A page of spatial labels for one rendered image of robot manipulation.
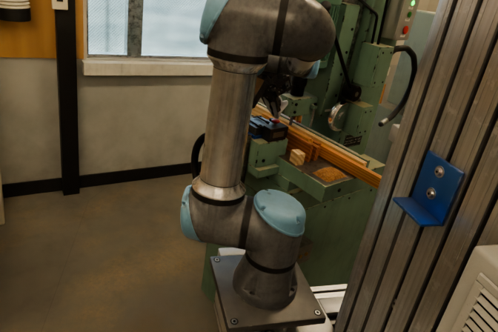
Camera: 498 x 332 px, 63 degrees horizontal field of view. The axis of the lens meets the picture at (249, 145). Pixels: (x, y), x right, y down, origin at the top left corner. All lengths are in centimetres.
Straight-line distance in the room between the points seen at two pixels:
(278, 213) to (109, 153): 211
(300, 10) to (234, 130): 25
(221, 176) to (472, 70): 47
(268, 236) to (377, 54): 89
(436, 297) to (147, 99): 233
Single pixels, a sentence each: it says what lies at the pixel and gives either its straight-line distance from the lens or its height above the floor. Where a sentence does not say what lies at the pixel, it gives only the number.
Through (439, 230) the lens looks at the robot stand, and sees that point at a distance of 68.
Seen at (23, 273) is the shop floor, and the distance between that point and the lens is 231.
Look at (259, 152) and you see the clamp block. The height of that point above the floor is 93.
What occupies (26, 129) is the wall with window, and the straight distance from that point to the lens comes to 270.
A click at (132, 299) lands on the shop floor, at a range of 210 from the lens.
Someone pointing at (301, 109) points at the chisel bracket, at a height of 103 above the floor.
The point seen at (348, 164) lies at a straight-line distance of 143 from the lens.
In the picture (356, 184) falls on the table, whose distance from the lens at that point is 144.
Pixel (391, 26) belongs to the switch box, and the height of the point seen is 137.
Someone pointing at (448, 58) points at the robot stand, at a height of 141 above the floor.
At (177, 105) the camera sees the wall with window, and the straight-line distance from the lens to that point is 285.
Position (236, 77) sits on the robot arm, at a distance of 75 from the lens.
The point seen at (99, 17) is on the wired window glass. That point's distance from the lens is 264.
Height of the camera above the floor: 149
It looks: 24 degrees down
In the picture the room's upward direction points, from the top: 9 degrees clockwise
